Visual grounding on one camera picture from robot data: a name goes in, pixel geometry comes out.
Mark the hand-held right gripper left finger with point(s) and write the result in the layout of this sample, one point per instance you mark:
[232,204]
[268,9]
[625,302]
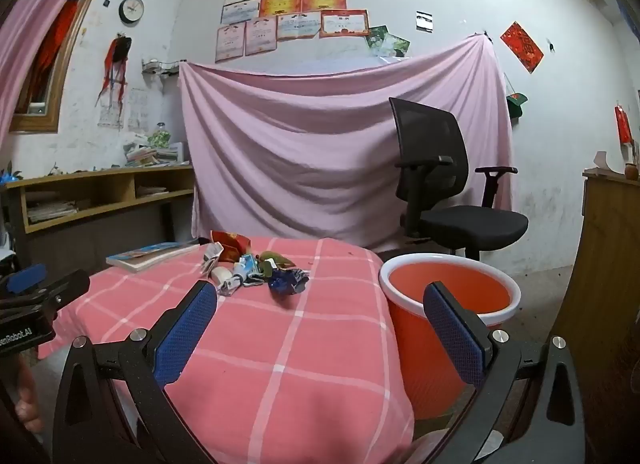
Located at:
[184,336]

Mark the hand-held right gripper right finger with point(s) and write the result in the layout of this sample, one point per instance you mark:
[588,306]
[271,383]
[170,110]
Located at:
[456,339]

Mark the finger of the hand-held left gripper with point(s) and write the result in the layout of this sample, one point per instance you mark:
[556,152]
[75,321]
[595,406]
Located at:
[29,278]
[65,286]

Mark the orange plastic bucket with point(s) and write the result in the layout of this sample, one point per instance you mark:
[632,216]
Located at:
[450,289]

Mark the small white cylinder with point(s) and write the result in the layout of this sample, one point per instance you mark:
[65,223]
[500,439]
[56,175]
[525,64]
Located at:
[220,275]

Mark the red packet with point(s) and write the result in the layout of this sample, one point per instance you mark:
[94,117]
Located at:
[231,245]

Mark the dark blue wrapper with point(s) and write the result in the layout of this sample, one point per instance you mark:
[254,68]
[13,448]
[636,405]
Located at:
[287,281]

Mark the person's left hand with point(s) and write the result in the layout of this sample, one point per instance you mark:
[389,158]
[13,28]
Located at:
[29,401]

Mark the pile of papers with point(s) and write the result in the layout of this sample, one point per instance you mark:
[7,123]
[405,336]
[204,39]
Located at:
[52,211]

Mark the wooden shelf unit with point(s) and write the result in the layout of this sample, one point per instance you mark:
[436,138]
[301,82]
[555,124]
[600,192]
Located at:
[100,209]

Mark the colourful softcover book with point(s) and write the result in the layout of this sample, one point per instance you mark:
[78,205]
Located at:
[150,254]

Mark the pink checked tablecloth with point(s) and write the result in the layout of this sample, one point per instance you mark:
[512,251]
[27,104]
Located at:
[280,344]

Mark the blue plastic item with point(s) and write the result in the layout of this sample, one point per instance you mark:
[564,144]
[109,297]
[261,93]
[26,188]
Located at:
[10,176]

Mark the black mesh office chair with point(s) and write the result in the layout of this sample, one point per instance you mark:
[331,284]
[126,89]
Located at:
[465,226]

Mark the thin flat papers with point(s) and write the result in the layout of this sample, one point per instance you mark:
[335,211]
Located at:
[151,190]

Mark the stack of books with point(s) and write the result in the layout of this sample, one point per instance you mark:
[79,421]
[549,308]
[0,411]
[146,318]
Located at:
[155,154]

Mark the wooden cabinet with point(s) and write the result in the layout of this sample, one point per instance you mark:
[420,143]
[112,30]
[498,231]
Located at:
[605,244]

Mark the glass jar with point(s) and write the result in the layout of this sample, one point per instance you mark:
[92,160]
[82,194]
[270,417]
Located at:
[160,136]

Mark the pink hanging cloth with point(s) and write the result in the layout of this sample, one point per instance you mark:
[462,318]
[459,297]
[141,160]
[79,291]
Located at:
[300,144]

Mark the white folded paper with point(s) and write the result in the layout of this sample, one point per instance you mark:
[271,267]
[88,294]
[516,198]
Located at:
[601,161]

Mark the red hanging decoration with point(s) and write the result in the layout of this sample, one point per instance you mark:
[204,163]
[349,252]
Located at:
[55,44]

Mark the red black tassel ornament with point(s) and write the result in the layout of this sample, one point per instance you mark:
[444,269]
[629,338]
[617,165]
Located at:
[116,56]

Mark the small brown vase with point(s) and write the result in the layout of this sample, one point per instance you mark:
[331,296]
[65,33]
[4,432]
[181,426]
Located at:
[630,171]

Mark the pink curtain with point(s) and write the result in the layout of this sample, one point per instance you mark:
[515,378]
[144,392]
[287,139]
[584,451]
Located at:
[40,19]

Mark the green flower photo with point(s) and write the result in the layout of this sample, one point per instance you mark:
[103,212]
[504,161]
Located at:
[376,36]
[398,46]

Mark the red paper poster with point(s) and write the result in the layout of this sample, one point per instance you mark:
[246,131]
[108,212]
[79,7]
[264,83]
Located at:
[521,46]

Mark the black and white paper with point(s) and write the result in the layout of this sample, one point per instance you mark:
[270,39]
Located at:
[424,21]

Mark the wooden window frame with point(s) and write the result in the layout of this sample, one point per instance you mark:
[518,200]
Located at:
[35,122]

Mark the white wall calendar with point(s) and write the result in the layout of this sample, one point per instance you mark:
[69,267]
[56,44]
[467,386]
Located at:
[127,111]

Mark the metal wall rack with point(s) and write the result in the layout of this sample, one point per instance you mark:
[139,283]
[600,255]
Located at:
[160,66]

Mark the green wall ornament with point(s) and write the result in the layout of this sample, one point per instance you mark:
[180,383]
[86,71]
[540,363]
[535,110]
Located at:
[516,104]

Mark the red hanging wall charm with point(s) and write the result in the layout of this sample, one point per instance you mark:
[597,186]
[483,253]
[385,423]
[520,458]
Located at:
[623,124]

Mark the round wall clock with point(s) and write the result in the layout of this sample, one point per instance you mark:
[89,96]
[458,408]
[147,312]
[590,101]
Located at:
[131,9]

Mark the group of wall certificates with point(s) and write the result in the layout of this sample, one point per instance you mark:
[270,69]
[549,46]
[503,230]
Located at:
[300,9]

